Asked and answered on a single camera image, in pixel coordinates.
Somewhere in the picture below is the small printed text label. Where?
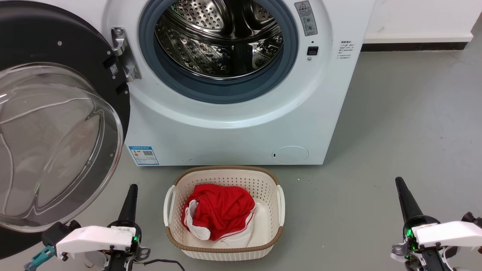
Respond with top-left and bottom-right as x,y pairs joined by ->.
338,40 -> 354,61

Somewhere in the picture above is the grey warning sticker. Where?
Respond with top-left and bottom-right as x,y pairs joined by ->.
294,1 -> 318,37

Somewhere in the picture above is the silver metal door hinge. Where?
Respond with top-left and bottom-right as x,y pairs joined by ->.
110,27 -> 142,82

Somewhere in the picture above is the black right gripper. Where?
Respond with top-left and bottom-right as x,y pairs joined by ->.
390,177 -> 449,271

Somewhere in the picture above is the round white filter cover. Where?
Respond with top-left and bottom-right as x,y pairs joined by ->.
272,146 -> 309,164

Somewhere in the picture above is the beige perforated laundry basket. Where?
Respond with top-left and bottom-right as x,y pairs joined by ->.
163,166 -> 285,261

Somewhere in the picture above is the black round glass washer door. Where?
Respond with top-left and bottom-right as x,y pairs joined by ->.
0,1 -> 131,260

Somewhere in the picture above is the blue energy label sticker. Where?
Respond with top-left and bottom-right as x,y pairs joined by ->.
128,146 -> 159,166

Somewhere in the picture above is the thin black cable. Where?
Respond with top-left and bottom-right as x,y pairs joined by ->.
142,258 -> 186,271

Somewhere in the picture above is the red and white garment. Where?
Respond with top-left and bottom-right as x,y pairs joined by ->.
182,184 -> 256,241

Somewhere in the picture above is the white front-load washing machine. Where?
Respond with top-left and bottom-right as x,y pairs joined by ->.
102,0 -> 376,166

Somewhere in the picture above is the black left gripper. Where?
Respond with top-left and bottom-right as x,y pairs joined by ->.
107,184 -> 151,271

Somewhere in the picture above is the steel perforated washer drum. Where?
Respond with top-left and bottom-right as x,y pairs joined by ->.
155,0 -> 284,79

